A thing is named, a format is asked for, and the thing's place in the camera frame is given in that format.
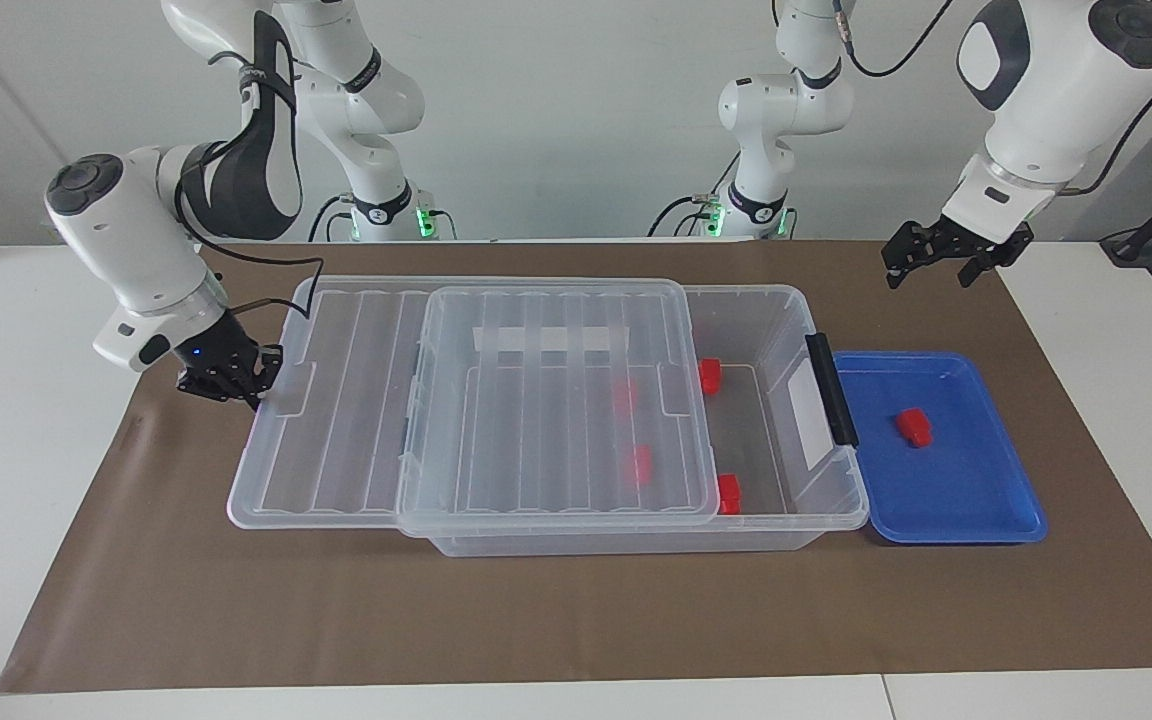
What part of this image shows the clear ribbed plastic lid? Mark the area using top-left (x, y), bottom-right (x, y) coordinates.
top-left (227, 277), bottom-right (720, 531)

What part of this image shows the blue plastic tray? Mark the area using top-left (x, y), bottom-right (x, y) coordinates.
top-left (833, 350), bottom-right (1049, 546)

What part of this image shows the clear plastic storage box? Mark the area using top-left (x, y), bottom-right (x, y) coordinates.
top-left (398, 285), bottom-right (870, 558)

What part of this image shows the brown paper table mat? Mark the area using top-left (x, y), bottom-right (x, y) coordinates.
top-left (0, 238), bottom-right (1152, 694)

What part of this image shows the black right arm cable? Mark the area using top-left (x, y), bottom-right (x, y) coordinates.
top-left (174, 50), bottom-right (327, 321)

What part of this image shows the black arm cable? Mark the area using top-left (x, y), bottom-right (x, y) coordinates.
top-left (831, 0), bottom-right (1152, 198)
top-left (174, 50), bottom-right (327, 321)

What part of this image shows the black box latch handle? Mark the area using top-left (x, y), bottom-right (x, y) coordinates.
top-left (804, 333), bottom-right (859, 448)

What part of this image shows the black base cable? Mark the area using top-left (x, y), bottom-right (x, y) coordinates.
top-left (648, 160), bottom-right (737, 238)
top-left (308, 193), bottom-right (357, 244)

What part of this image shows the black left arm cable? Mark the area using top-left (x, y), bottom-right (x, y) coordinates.
top-left (831, 0), bottom-right (1152, 198)

